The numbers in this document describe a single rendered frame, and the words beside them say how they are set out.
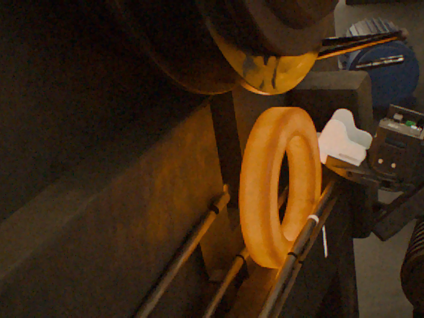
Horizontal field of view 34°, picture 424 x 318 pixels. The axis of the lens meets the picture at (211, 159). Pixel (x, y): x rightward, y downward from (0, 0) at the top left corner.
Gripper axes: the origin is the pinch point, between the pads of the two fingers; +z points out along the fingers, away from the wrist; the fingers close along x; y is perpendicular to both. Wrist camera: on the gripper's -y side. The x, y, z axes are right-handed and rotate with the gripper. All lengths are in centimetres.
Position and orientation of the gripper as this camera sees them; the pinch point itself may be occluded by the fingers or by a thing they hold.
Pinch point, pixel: (305, 143)
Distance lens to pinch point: 89.8
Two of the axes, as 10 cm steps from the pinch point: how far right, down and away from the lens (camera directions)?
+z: -9.0, -3.2, 2.9
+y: 1.3, -8.5, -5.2
